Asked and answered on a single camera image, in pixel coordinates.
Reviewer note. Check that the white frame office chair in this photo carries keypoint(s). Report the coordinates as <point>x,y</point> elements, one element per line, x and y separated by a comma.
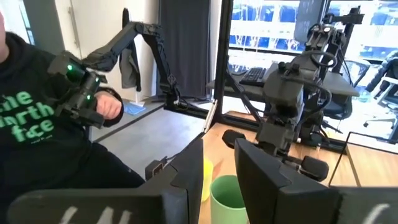
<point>384,81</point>

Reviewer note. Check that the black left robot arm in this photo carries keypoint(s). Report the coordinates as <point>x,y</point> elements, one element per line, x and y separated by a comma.
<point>286,90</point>

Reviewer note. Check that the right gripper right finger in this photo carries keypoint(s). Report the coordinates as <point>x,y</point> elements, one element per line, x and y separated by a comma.
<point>270,193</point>

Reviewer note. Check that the person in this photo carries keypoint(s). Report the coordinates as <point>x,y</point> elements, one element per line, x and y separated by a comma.
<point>31,155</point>

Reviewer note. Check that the grey hanging jacket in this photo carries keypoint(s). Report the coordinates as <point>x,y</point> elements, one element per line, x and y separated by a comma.
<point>130,68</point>

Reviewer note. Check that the wooden shelf with black frame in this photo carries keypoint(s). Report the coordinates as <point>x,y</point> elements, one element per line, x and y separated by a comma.
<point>338,159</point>

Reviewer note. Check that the green plastic cup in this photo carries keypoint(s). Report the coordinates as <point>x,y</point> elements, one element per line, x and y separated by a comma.
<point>225,202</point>

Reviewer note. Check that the black keyboard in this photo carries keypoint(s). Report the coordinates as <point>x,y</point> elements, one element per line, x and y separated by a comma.
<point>253,76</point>

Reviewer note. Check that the white bracket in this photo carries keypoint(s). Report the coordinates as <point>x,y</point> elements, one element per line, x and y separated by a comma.
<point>211,115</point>

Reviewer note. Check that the yellow mug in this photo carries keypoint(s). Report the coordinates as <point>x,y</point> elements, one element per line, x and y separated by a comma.
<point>206,180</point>

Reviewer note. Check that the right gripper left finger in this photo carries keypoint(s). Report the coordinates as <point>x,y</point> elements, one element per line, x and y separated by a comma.
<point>183,193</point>

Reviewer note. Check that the black metal rig frame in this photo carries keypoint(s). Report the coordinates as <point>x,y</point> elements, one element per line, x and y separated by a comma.
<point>224,62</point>

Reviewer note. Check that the blue cloth on floor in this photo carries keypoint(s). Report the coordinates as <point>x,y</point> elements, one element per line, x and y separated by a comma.
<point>133,109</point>

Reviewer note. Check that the person's hand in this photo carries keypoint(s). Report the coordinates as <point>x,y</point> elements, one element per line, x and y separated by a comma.
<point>107,105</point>

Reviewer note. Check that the black mesh office chair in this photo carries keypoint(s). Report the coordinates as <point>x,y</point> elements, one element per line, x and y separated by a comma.
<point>357,71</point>

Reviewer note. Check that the dark curtain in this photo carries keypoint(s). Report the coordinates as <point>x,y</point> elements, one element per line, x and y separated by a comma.
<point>186,46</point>

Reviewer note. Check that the grey desk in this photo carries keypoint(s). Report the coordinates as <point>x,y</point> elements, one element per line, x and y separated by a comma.
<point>339,84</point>

